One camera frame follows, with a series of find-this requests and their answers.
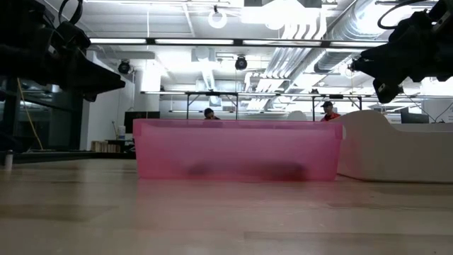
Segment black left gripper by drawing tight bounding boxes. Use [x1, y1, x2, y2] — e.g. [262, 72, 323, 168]
[0, 33, 127, 103]

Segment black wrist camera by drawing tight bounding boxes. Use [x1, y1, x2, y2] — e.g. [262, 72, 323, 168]
[56, 21, 92, 50]
[391, 12, 432, 49]

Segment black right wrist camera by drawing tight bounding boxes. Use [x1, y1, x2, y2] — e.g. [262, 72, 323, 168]
[391, 12, 432, 49]

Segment silver ceiling ducts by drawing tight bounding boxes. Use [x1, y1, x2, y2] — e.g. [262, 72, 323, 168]
[263, 0, 390, 84]

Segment white ring light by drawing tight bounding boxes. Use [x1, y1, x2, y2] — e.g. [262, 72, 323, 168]
[207, 5, 228, 30]

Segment black monitor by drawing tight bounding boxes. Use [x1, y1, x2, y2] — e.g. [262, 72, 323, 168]
[123, 110, 161, 135]

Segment pink translucent plastic bin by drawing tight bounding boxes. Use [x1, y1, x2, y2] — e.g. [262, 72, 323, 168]
[132, 118, 343, 182]

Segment wooden slat stack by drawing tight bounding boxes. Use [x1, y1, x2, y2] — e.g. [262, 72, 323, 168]
[91, 140, 123, 154]

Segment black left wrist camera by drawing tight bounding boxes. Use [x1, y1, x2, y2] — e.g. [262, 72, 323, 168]
[56, 21, 92, 50]

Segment black table frame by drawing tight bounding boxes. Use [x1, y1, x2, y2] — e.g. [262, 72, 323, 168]
[0, 149, 137, 164]

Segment black left camera cable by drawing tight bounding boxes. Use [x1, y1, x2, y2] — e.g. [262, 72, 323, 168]
[58, 0, 84, 26]

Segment black camera cable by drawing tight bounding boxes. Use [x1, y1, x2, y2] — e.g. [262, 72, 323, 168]
[58, 0, 84, 26]
[377, 0, 431, 31]

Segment white plastic bin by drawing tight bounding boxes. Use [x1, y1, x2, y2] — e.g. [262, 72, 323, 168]
[332, 109, 453, 184]

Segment black frame workbench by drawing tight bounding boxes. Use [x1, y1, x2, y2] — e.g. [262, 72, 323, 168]
[185, 91, 365, 122]

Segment black right camera cable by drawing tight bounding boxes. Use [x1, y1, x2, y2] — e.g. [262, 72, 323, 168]
[377, 0, 431, 31]

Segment yellow hanging cable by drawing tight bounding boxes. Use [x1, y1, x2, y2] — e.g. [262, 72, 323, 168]
[16, 87, 44, 150]

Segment long ceiling light bar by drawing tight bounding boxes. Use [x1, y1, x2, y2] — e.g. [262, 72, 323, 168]
[88, 38, 389, 49]

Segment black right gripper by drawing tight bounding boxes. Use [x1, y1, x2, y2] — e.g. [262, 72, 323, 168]
[350, 44, 432, 104]

